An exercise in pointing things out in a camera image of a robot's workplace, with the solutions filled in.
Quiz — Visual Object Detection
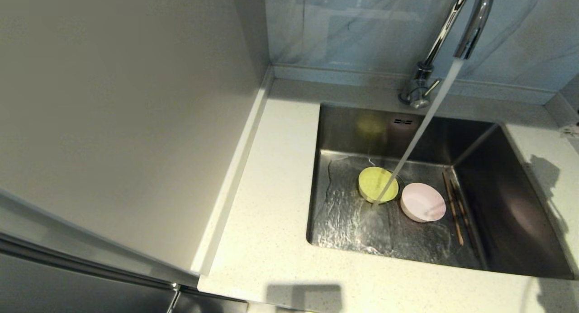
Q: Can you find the wooden chopstick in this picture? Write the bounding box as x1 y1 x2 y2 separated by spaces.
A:
442 173 465 246
451 179 479 258

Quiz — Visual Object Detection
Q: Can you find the chrome gooseneck faucet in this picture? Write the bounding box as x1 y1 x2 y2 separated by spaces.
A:
398 0 496 110

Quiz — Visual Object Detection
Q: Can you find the pink plastic bowl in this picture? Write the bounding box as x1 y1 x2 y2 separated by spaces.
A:
400 182 447 223

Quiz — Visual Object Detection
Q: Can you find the yellow plastic bowl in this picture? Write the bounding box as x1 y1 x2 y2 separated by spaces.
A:
358 166 399 204

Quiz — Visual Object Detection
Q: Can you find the stainless steel sink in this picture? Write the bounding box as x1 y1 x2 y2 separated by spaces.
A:
306 104 576 280

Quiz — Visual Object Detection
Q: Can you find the running water stream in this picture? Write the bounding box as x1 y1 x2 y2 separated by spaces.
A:
371 58 465 208

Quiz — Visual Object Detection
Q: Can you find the grey tall cabinet door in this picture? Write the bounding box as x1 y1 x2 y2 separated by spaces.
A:
0 234 248 313

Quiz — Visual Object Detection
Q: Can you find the chrome cabinet door handle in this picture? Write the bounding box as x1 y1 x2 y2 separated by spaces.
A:
166 282 181 313

